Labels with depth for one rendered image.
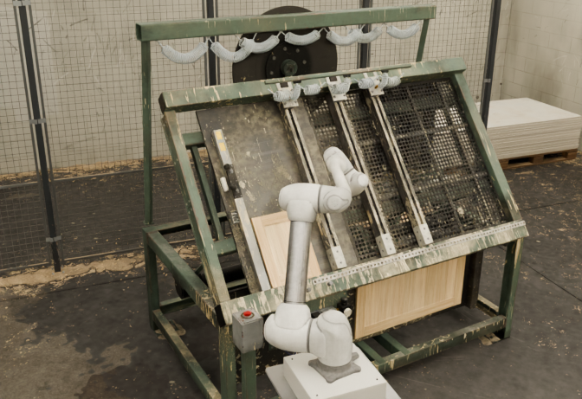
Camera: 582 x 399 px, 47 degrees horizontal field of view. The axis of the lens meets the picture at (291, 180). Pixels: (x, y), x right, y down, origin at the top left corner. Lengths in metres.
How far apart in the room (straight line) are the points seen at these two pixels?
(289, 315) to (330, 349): 0.23
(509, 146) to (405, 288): 4.13
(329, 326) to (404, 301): 1.63
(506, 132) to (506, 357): 3.87
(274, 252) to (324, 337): 0.88
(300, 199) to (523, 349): 2.49
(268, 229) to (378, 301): 1.02
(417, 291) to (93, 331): 2.31
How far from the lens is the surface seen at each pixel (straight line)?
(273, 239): 3.76
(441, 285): 4.73
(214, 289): 3.59
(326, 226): 3.86
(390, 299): 4.47
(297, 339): 3.04
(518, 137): 8.39
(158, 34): 4.07
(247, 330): 3.36
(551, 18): 9.75
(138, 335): 5.02
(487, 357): 4.89
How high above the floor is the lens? 2.75
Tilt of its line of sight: 21 degrees down
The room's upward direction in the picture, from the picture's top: straight up
